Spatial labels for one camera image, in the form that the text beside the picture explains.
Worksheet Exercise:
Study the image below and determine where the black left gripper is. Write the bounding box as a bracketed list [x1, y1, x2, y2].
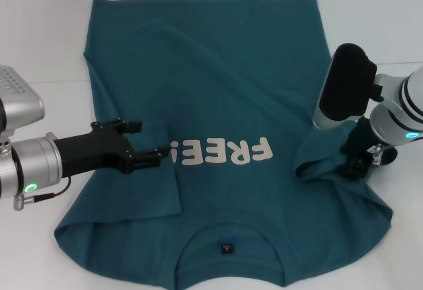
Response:
[52, 118, 172, 175]

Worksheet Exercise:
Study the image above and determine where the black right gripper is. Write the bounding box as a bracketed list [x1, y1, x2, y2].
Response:
[334, 116, 381, 181]

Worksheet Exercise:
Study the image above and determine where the teal t-shirt with white print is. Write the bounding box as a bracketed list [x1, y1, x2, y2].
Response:
[52, 0, 396, 290]

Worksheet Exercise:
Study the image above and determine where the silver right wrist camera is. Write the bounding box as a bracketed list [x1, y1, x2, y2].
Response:
[312, 42, 385, 130]

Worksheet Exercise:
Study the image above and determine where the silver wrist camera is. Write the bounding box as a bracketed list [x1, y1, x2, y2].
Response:
[312, 42, 385, 130]
[0, 65, 46, 138]

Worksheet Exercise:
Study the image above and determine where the black cable with silver plug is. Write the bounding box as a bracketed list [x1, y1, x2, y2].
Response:
[12, 176, 72, 211]

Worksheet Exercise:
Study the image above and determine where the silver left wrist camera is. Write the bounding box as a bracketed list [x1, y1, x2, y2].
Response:
[0, 65, 46, 138]

